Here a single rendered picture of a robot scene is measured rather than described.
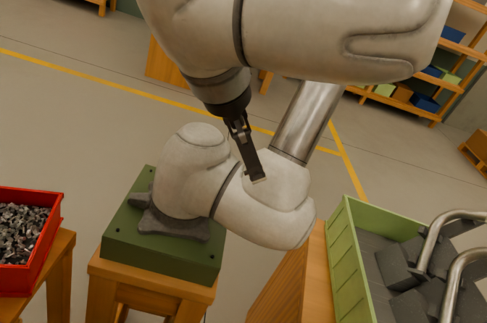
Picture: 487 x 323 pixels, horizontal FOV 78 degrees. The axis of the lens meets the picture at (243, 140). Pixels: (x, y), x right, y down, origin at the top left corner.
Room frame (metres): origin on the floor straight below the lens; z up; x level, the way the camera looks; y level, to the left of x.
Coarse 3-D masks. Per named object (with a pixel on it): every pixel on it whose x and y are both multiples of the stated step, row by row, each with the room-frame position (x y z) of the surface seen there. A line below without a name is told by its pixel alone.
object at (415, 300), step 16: (464, 272) 0.67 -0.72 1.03; (480, 272) 0.66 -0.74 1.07; (416, 288) 0.68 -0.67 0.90; (432, 288) 0.66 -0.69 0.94; (400, 304) 0.62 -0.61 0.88; (416, 304) 0.60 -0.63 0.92; (464, 304) 0.60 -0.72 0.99; (480, 304) 0.58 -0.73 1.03; (400, 320) 0.58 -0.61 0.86; (416, 320) 0.56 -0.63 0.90; (432, 320) 0.57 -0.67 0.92; (464, 320) 0.56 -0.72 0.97; (480, 320) 0.55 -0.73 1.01
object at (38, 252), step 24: (0, 192) 0.45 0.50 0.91; (24, 192) 0.47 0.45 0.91; (48, 192) 0.49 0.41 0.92; (0, 216) 0.41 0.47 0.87; (24, 216) 0.43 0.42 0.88; (48, 216) 0.46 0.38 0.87; (0, 240) 0.36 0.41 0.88; (24, 240) 0.38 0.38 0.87; (48, 240) 0.41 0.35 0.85; (0, 264) 0.29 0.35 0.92; (24, 264) 0.33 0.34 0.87; (0, 288) 0.29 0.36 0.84; (24, 288) 0.31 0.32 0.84
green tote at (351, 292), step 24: (336, 216) 0.88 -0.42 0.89; (360, 216) 0.92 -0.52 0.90; (384, 216) 0.93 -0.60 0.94; (336, 240) 0.79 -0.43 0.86; (336, 264) 0.70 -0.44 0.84; (360, 264) 0.62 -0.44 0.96; (336, 288) 0.63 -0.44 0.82; (360, 288) 0.56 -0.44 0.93; (336, 312) 0.56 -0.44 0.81; (360, 312) 0.51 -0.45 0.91
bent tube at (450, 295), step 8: (472, 248) 0.69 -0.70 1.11; (480, 248) 0.68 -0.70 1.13; (464, 256) 0.67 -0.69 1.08; (472, 256) 0.67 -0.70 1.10; (480, 256) 0.66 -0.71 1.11; (456, 264) 0.66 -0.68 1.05; (464, 264) 0.66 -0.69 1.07; (448, 272) 0.65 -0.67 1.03; (456, 272) 0.65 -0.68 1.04; (448, 280) 0.63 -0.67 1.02; (456, 280) 0.63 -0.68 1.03; (448, 288) 0.61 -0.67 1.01; (456, 288) 0.61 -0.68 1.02; (448, 296) 0.59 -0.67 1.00; (456, 296) 0.60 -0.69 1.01; (448, 304) 0.58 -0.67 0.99; (440, 312) 0.57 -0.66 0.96; (448, 312) 0.56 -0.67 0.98; (440, 320) 0.55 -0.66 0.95; (448, 320) 0.55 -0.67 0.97
